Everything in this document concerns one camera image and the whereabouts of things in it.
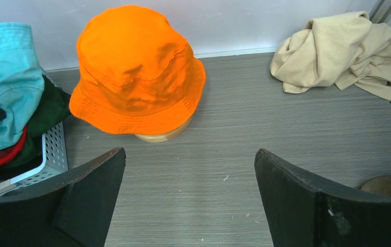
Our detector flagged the cyan bucket hat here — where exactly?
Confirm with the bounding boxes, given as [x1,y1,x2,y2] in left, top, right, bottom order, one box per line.
[0,22,44,150]

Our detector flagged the orange bucket hat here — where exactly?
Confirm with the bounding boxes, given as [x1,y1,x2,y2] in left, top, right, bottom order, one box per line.
[69,5,206,135]

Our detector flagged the light blue plastic basket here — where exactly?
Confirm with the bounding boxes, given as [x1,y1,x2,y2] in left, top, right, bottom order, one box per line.
[0,68,69,199]

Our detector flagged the wooden hat stand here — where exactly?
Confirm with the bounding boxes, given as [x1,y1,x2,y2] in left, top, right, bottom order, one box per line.
[135,116,193,143]

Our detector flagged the beige crumpled cloth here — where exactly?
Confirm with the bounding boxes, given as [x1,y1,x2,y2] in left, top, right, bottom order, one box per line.
[269,11,391,104]

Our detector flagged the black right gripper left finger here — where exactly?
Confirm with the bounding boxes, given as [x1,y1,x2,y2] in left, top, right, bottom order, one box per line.
[0,148,126,246]

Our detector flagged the dark green bucket hat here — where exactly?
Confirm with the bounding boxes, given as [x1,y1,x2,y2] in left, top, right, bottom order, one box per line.
[0,75,71,180]

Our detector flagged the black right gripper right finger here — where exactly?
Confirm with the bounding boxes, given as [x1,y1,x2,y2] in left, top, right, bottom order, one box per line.
[254,149,391,246]

